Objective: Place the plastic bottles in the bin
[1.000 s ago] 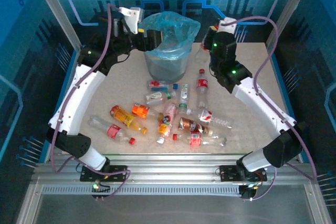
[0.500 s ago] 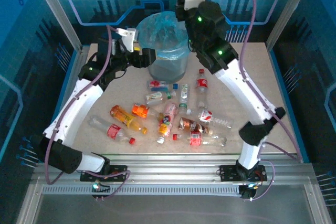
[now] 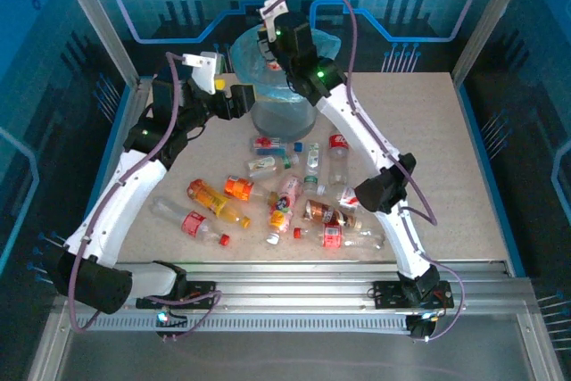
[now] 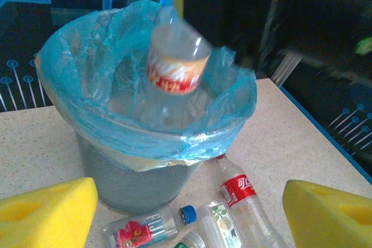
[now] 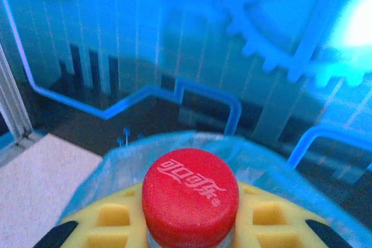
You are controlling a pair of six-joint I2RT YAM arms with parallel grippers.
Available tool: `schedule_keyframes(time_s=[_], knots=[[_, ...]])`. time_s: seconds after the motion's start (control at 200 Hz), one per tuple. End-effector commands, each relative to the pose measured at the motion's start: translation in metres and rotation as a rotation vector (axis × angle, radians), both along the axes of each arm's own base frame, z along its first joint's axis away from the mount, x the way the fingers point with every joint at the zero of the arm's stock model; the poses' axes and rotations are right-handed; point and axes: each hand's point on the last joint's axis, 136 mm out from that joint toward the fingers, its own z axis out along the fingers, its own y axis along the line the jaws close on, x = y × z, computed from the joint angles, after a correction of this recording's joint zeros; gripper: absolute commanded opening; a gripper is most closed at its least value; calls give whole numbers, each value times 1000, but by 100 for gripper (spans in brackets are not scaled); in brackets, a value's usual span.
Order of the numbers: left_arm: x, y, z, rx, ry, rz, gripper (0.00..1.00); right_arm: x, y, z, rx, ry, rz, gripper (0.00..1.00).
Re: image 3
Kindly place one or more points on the clear bottle red cap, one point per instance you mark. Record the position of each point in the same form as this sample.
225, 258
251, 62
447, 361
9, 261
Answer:
274, 67

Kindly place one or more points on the clear bottle blue cap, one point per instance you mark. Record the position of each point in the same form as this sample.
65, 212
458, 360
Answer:
267, 143

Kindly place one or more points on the green label water bottle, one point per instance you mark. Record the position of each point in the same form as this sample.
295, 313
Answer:
313, 162

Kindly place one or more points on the orange juice bottle yellow label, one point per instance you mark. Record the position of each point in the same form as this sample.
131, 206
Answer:
212, 200

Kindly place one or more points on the cola bottle red label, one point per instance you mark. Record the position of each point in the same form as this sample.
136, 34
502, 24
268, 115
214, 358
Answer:
338, 142

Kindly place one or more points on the brown label tea bottle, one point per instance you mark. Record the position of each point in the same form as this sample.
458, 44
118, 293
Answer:
321, 211

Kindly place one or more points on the clear bottle red white label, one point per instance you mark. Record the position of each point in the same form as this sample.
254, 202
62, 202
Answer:
348, 197

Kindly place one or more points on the long clear bottle red label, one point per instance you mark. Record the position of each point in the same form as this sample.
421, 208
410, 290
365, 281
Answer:
332, 236

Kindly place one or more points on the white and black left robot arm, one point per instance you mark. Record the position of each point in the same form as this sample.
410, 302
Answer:
116, 202

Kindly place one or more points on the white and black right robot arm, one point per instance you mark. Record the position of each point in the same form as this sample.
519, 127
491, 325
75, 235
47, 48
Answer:
357, 122

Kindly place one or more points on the blue plastic bin liner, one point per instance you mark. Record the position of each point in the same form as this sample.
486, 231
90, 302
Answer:
245, 60

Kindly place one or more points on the metal mesh waste bin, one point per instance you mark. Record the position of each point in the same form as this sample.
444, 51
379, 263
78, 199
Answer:
285, 122

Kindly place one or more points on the clear bottle green cap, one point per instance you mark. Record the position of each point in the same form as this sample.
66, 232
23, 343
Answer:
263, 167

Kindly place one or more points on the black controller board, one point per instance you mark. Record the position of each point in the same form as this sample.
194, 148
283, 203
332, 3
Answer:
171, 322
419, 328

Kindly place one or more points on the aluminium frame post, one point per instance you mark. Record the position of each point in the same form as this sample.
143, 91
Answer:
99, 19
490, 19

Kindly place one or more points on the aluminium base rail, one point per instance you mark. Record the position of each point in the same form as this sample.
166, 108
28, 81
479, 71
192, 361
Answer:
290, 285

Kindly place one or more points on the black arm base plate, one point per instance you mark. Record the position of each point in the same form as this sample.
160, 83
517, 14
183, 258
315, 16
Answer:
383, 296
203, 292

